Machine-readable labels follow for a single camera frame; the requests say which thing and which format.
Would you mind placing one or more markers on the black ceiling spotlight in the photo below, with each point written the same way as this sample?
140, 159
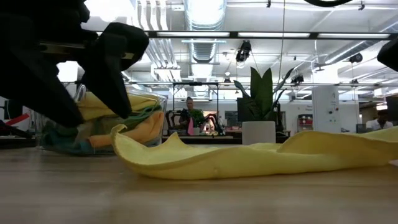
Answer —
244, 49
297, 79
356, 58

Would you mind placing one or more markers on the person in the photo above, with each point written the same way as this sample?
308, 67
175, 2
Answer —
381, 124
189, 107

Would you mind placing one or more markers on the snake plant in white pot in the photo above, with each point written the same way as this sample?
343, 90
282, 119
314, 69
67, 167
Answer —
258, 133

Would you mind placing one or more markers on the black overhead crossbar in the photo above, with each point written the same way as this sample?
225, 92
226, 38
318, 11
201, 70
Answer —
233, 35

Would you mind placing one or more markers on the pink cloth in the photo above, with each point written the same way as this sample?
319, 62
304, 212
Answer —
190, 129

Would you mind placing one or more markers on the red flat bar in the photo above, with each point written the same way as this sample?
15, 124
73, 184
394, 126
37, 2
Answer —
18, 119

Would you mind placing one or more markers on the clear plastic bin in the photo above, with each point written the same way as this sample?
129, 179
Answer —
163, 102

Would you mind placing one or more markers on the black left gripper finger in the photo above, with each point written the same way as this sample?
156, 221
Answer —
109, 87
37, 87

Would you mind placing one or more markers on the white pillar with panel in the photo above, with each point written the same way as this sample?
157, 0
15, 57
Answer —
326, 109

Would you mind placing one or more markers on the silver ceiling air duct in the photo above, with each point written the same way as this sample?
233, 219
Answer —
203, 49

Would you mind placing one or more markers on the black monitor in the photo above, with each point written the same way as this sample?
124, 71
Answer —
14, 109
393, 109
241, 112

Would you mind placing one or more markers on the yellow microfiber towel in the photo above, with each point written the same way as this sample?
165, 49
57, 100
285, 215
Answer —
93, 107
248, 161

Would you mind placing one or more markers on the black background frame stand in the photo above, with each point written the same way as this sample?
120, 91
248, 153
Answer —
196, 83

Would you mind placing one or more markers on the small shelf unit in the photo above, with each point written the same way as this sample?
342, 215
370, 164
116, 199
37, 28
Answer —
304, 123

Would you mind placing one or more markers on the black aluminium table frame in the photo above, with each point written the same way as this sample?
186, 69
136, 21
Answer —
202, 140

